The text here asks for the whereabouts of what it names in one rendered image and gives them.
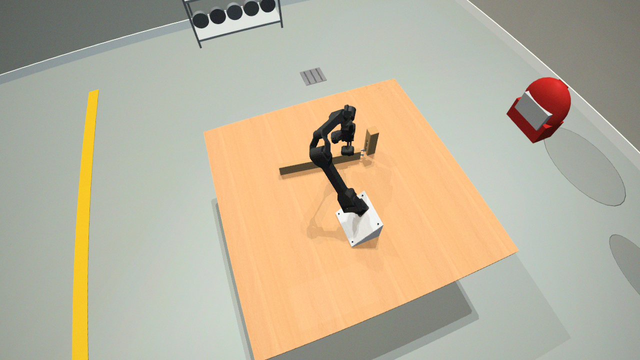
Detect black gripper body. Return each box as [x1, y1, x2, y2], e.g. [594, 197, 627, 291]
[341, 123, 356, 156]

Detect wooden rail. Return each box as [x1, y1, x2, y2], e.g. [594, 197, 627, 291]
[278, 148, 365, 175]

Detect wooden post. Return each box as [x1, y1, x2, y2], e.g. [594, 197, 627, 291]
[363, 126, 379, 156]

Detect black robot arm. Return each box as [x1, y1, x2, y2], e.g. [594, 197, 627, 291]
[309, 104, 369, 218]

